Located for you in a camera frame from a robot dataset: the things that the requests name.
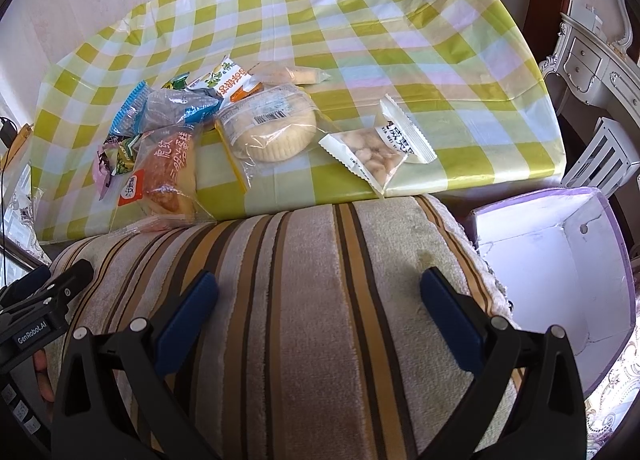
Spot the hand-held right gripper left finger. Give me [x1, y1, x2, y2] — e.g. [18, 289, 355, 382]
[52, 270, 221, 460]

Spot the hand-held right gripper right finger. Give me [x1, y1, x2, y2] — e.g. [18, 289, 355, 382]
[420, 267, 586, 460]

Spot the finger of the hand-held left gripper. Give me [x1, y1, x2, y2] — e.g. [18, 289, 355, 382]
[46, 260, 96, 309]
[0, 266, 54, 312]

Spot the purple cardboard box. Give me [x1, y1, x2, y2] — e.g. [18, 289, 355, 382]
[462, 186, 638, 393]

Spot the pink snack packet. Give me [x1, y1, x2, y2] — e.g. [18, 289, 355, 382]
[92, 140, 126, 202]

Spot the green white snack packet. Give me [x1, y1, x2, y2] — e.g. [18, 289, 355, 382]
[112, 135, 142, 176]

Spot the orange print bread packet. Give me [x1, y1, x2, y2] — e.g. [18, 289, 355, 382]
[110, 122, 216, 233]

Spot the blue cartoon snack packet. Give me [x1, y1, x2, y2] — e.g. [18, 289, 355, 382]
[110, 81, 151, 137]

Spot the white nut snack packet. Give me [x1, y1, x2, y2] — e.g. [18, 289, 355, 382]
[318, 95, 438, 198]

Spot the clear packet with blue edges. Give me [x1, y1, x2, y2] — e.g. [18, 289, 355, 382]
[144, 87, 223, 134]

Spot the round cake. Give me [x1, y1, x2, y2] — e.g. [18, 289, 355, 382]
[215, 85, 326, 191]

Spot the small green snack packet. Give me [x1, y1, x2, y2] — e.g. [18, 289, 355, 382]
[160, 71, 192, 91]

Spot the white packet with plant print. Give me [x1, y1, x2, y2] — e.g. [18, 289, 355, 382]
[187, 56, 264, 102]

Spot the pale cake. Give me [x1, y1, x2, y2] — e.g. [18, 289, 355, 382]
[252, 62, 333, 87]

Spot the person's left hand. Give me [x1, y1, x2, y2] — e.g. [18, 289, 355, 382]
[33, 352, 55, 404]

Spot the striped sofa cushion cover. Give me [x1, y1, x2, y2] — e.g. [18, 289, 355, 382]
[45, 195, 526, 460]

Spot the small yellow object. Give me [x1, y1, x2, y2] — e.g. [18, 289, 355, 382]
[12, 124, 34, 154]

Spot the floral patterned cloth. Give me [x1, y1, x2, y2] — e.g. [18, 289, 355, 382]
[582, 335, 640, 460]

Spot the white slatted rack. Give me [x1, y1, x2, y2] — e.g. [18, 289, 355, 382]
[562, 117, 640, 191]

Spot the white ornate dresser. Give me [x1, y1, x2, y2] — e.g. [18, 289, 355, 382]
[537, 12, 640, 117]

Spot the green checked plastic tablecloth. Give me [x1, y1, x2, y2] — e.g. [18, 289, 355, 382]
[30, 0, 568, 246]

